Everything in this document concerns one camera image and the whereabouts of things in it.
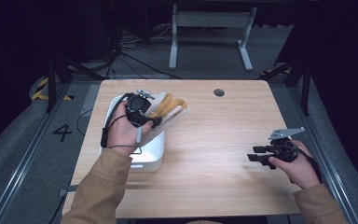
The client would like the aluminium floor rail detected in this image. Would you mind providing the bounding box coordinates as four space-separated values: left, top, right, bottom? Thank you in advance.
287 87 358 224
0 83 73 224

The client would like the person's left hand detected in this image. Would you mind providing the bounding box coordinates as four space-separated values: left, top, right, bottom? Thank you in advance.
106 101 154 156

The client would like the black metal stand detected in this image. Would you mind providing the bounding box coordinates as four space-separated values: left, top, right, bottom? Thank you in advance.
45 55 106 114
260 55 312 117

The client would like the bundle of black floor cables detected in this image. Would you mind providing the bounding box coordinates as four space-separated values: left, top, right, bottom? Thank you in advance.
105 29 181 80

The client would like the white plastic bin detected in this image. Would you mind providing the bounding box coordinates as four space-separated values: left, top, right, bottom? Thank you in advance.
99 94 166 173

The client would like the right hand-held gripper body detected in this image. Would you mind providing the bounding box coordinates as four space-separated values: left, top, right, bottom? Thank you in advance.
265 126 306 163

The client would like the person's right hand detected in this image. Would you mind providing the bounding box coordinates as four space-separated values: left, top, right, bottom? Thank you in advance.
268 139 322 190

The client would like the yellow black hazard tape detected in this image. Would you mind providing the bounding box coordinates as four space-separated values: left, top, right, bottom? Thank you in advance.
31 77 75 102

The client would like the black left gripper strap cable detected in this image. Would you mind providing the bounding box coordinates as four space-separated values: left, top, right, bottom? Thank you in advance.
101 92 131 149

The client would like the beige glove with bear patch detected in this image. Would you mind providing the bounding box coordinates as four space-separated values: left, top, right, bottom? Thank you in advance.
148 91 188 119

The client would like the beige glove with mustard fingers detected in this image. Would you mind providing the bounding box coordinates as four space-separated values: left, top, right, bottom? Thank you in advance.
141 105 188 147

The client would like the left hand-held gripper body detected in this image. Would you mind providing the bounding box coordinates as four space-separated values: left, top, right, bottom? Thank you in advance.
125 89 157 121

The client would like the grey left gripper cable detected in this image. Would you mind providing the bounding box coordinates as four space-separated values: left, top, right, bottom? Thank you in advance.
106 125 144 156

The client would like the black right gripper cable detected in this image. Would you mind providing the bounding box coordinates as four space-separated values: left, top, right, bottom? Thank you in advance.
296 147 324 185

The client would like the white metal table frame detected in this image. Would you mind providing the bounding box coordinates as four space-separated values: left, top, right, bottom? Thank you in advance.
168 4 258 72

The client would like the thin black cable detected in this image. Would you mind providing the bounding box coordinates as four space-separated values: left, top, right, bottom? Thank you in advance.
76 107 94 137

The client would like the silver metal clip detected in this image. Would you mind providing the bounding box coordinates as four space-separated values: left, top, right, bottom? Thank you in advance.
58 185 79 198

